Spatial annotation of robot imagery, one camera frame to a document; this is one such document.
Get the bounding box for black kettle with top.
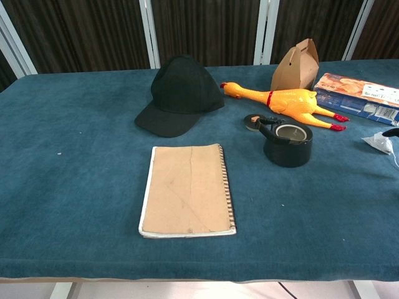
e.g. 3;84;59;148
256;115;314;168

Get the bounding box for black cable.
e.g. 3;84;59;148
276;281;300;299

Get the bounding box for white screen frame post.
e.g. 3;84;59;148
253;0;281;66
138;0;161;70
341;0;375;62
0;2;39;93

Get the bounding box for brown spiral notebook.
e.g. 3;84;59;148
138;143;238;239

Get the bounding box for black baseball cap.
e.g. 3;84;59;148
134;55;226;138

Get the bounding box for white table leg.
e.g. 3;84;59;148
49;282;79;299
345;280;382;299

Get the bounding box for small clear plastic bag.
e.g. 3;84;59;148
361;131;399;171

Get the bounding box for blue table cloth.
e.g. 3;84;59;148
0;59;399;283

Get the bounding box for yellow rubber chicken toy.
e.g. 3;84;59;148
220;81;350;131

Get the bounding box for brown paper gable box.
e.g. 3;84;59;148
270;38;320;92

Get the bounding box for blue printed food package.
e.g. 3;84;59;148
313;72;399;127

